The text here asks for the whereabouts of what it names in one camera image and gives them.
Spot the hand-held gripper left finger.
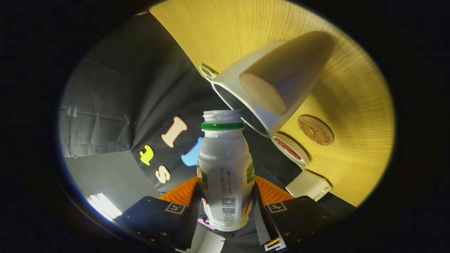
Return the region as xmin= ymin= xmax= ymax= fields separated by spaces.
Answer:
xmin=112 ymin=177 xmax=204 ymax=252

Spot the black backdrop cloth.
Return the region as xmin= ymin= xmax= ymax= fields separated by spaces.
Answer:
xmin=59 ymin=12 xmax=355 ymax=252

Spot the round beige plate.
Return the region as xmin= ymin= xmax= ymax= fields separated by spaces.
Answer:
xmin=271 ymin=133 xmax=310 ymax=168

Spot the white juice bottle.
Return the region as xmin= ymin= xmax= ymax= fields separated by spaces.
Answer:
xmin=197 ymin=109 xmax=256 ymax=232

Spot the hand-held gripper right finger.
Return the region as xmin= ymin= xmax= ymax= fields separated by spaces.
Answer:
xmin=252 ymin=176 xmax=343 ymax=252

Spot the red sausage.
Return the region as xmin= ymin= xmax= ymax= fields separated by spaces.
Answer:
xmin=275 ymin=137 xmax=302 ymax=160

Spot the white divided dish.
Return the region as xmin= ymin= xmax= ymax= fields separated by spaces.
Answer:
xmin=199 ymin=64 xmax=219 ymax=81

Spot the wooden table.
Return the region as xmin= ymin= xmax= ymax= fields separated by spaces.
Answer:
xmin=149 ymin=0 xmax=395 ymax=207

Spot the round cork coaster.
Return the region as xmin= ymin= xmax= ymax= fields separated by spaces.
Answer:
xmin=297 ymin=115 xmax=335 ymax=146

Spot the cream toaster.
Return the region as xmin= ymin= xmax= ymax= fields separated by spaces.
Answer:
xmin=285 ymin=169 xmax=332 ymax=202

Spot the white cup with wooden handle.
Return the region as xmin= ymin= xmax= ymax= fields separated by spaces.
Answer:
xmin=210 ymin=31 xmax=336 ymax=138

